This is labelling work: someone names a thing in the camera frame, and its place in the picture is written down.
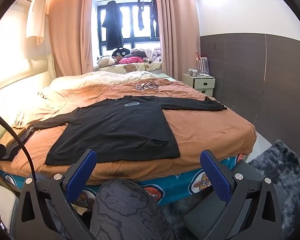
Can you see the white power strip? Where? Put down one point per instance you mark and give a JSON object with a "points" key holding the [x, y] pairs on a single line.
{"points": [[206, 75]]}

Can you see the black long-sleeve shirt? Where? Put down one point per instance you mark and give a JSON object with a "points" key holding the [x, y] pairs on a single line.
{"points": [[120, 130]]}

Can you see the pink curtain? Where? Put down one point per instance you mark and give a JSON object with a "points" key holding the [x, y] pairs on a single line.
{"points": [[70, 30], [180, 30]]}

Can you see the teal printed bed sheet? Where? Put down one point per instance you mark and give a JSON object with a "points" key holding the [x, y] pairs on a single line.
{"points": [[185, 181]]}

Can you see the grey shaggy rug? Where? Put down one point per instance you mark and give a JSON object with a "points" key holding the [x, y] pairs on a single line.
{"points": [[285, 167]]}

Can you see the hanging white shirt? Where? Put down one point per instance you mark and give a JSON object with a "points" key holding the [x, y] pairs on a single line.
{"points": [[36, 15]]}

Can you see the black framed window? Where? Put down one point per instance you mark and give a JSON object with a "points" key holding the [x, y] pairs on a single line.
{"points": [[130, 17]]}

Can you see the stack of folded clothes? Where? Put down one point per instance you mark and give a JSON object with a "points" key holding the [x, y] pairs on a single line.
{"points": [[17, 140]]}

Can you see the orange plush blanket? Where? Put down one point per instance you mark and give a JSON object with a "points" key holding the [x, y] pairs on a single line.
{"points": [[202, 130]]}

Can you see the hanging black coat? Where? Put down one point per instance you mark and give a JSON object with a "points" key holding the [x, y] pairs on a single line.
{"points": [[112, 25]]}

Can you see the person's leg in patterned pants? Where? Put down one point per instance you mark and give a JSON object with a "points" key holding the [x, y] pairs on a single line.
{"points": [[125, 210]]}

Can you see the cream nightstand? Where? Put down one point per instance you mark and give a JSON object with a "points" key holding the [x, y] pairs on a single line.
{"points": [[200, 85]]}

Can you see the cream teddy bear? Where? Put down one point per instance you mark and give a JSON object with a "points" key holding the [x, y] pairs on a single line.
{"points": [[105, 61]]}

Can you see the black plush toy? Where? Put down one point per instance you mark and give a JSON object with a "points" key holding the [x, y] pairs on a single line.
{"points": [[121, 52]]}

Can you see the pink plush toy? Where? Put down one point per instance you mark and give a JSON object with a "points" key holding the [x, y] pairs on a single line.
{"points": [[132, 60]]}

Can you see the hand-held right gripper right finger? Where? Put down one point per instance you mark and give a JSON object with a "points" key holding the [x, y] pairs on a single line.
{"points": [[213, 172]]}

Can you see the cream padded headboard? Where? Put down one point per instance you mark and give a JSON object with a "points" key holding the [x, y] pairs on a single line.
{"points": [[15, 80]]}

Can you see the striped gift bag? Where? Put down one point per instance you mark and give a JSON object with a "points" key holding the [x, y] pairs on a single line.
{"points": [[202, 63]]}

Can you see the hanging dark garment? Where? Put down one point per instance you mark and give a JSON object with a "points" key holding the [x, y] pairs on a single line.
{"points": [[140, 15], [154, 15]]}

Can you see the bear print pillow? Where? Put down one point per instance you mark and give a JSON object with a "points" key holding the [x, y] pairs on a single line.
{"points": [[140, 67]]}

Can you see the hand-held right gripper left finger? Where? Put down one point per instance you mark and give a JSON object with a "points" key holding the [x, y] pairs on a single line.
{"points": [[81, 172]]}

